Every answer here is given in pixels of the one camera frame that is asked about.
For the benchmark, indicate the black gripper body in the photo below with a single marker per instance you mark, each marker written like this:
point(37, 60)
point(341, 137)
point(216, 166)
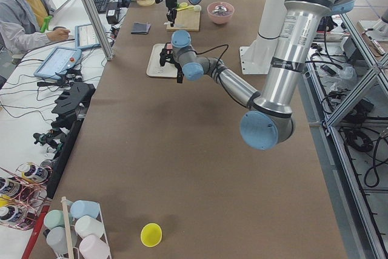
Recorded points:
point(165, 54)
point(171, 3)

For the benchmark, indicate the large pink ice bowl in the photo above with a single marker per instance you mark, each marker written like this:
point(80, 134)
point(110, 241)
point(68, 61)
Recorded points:
point(220, 19)

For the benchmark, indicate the yellow plastic knife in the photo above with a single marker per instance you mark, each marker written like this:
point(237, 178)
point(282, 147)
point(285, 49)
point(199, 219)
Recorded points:
point(185, 8)

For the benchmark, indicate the wooden cutting board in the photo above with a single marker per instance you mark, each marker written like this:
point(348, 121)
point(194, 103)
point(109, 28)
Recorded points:
point(188, 20)

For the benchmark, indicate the cream rabbit serving tray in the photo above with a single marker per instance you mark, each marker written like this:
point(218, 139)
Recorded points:
point(155, 70)

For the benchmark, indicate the folded grey cloth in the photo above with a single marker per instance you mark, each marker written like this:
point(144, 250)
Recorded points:
point(140, 28)

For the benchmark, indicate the metal ice scoop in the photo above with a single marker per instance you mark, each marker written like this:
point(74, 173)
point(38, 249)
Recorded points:
point(220, 10)

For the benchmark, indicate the blue teach pendant tablet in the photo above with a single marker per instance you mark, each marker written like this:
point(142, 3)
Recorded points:
point(58, 62)

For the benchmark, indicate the black tool rack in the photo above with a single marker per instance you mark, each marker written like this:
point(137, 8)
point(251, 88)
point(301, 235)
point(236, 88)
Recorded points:
point(68, 106)

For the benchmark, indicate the seated person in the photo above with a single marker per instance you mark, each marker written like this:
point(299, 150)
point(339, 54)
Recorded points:
point(21, 22)

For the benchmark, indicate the blue plastic cup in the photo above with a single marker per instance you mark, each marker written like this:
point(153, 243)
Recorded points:
point(81, 208)

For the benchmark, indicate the yellow plastic cup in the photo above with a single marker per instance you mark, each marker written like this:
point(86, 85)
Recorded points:
point(151, 235)

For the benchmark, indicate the white plastic cup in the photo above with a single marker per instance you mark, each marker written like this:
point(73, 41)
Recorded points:
point(87, 225)

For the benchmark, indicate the green plastic cup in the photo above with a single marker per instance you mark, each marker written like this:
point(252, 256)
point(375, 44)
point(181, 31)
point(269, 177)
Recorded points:
point(54, 218)

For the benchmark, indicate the pink plastic cup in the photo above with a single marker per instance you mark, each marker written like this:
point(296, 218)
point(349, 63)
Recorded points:
point(92, 247)

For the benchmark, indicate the grey plastic cup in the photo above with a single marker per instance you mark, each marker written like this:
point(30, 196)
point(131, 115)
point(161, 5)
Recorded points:
point(56, 239)

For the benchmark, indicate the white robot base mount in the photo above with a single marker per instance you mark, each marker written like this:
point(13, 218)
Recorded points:
point(255, 59)

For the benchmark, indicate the aluminium frame post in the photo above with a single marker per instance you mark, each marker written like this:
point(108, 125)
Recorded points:
point(98, 28)

